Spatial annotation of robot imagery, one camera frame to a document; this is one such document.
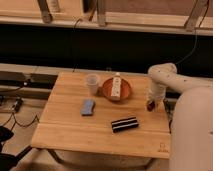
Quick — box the black cable on floor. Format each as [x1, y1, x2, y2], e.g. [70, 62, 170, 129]
[0, 96, 40, 129]

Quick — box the blue sponge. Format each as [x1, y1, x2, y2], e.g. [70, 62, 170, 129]
[81, 99, 95, 116]

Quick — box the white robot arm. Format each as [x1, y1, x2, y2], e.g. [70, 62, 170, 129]
[147, 63, 213, 171]

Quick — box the white bottle on plate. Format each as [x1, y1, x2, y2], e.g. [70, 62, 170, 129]
[111, 73, 121, 98]

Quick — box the orange plate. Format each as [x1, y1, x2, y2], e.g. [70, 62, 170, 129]
[102, 77, 131, 102]

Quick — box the clear plastic cup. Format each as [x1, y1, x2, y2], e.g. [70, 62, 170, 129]
[86, 74, 100, 95]

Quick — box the black white striped block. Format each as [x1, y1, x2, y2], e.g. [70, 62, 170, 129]
[111, 117, 139, 133]

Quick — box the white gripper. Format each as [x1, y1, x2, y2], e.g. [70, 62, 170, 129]
[146, 81, 167, 112]

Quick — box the black power adapter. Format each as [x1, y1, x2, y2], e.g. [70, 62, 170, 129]
[12, 98, 23, 113]

